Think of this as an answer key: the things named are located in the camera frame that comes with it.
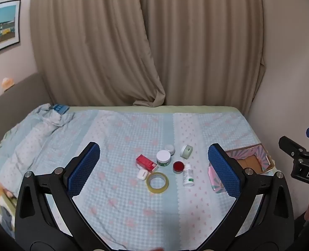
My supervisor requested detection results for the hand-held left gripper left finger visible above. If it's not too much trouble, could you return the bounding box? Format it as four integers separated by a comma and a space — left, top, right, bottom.
14, 142, 110, 251

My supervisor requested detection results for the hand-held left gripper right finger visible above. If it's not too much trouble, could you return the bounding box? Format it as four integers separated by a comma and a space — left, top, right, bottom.
198, 143, 295, 251

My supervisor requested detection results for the pink patterned cardboard box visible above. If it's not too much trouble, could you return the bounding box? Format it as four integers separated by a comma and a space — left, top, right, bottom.
208, 143, 275, 194

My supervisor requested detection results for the white bottle with green label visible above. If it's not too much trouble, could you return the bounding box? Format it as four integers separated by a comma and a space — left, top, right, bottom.
183, 163, 195, 187

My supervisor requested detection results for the white jar with green label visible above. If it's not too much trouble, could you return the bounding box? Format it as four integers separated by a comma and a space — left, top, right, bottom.
156, 150, 172, 167

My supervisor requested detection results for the red cardboard box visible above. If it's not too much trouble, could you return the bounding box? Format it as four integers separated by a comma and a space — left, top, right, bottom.
136, 154, 158, 172

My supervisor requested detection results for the yellowish clear tape roll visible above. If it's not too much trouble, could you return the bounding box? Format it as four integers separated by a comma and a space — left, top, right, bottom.
146, 172, 169, 194

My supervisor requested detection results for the crumpled light blue quilt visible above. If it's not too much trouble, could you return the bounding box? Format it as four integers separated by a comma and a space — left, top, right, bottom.
0, 104, 76, 191

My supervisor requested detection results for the blue packet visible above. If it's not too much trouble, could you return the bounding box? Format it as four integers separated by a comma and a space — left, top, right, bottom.
51, 104, 69, 115

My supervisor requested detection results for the blue checkered bed sheet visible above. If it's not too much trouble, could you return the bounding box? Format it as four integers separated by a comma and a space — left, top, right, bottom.
43, 108, 270, 250

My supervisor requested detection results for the colourful printed cloth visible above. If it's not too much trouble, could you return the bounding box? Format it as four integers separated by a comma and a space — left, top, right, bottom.
0, 182, 17, 238

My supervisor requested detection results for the pale green mattress cover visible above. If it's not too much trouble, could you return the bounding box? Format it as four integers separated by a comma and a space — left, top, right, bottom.
68, 105, 240, 113

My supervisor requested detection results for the grey padded headboard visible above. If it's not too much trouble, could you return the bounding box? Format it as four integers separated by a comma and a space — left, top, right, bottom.
0, 72, 53, 149

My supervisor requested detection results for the small orange plush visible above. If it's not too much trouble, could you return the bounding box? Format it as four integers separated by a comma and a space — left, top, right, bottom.
2, 77, 15, 89

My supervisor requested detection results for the beige curtain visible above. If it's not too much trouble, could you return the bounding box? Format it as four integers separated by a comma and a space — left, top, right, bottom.
139, 0, 265, 110
30, 0, 166, 108

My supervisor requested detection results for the framed wall poster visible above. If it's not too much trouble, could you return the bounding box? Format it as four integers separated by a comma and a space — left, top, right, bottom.
0, 0, 21, 58

